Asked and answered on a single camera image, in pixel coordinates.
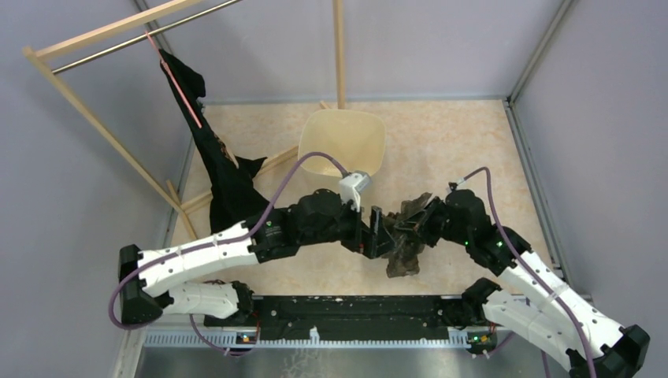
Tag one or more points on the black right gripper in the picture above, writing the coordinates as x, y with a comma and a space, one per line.
424, 216

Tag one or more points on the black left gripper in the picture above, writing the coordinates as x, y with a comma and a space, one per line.
362, 242

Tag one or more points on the dark translucent trash bag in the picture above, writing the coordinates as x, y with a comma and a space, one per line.
403, 259

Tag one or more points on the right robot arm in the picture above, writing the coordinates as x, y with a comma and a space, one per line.
556, 319

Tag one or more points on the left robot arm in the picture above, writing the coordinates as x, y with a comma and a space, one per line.
153, 283

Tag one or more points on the cream plastic trash bin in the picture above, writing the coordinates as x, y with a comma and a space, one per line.
356, 139

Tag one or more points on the black hanging t-shirt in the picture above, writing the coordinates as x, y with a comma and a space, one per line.
231, 177

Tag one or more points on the pink clothes hanger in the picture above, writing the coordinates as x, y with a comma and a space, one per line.
173, 80

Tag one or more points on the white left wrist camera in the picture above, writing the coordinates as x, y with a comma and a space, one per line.
351, 187

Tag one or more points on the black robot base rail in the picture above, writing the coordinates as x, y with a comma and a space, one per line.
356, 318

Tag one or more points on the metal clothes rail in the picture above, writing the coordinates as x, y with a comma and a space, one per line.
140, 38

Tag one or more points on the wooden clothes rack frame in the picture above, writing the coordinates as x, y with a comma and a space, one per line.
76, 29

